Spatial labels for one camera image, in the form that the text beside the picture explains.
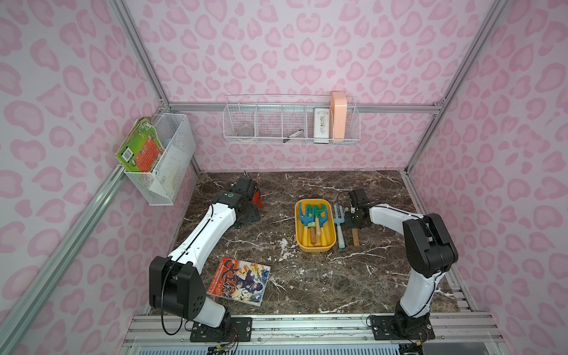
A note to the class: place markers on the white papers in basket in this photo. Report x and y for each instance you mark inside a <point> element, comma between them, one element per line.
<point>169,172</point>

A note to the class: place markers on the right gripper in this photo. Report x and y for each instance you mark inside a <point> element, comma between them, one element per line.
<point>355,212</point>

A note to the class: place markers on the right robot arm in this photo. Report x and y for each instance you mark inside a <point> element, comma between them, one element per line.
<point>430,252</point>

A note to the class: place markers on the white mesh wall basket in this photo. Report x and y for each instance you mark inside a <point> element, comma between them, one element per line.
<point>175,129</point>

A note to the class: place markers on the white wire wall shelf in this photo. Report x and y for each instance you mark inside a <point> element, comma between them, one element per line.
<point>276,116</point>

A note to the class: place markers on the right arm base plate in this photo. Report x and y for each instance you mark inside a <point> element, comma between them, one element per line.
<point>401,327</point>

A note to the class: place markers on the grey round object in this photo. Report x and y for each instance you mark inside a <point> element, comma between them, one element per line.
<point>245,131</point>

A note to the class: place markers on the red pencil cup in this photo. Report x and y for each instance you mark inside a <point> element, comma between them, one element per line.
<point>257,199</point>

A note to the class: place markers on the manga comic book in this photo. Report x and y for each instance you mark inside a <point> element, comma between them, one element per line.
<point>240,281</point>

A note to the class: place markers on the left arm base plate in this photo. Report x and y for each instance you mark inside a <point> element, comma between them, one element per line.
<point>238,328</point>

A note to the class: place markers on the green red book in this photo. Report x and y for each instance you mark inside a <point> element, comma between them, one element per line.
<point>142,149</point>

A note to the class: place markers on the yellow plastic storage box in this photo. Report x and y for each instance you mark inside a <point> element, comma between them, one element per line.
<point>328,238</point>

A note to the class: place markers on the light blue hand fork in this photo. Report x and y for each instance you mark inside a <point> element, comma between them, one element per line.
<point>339,219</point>

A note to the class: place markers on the pink box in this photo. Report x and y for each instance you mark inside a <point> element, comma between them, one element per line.
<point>339,109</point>

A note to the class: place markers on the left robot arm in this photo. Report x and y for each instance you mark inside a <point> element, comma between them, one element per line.
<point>175,284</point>

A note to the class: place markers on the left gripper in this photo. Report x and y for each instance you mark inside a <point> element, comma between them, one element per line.
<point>251,206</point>

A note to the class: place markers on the white card box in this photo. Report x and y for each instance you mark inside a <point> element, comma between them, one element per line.
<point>322,125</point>

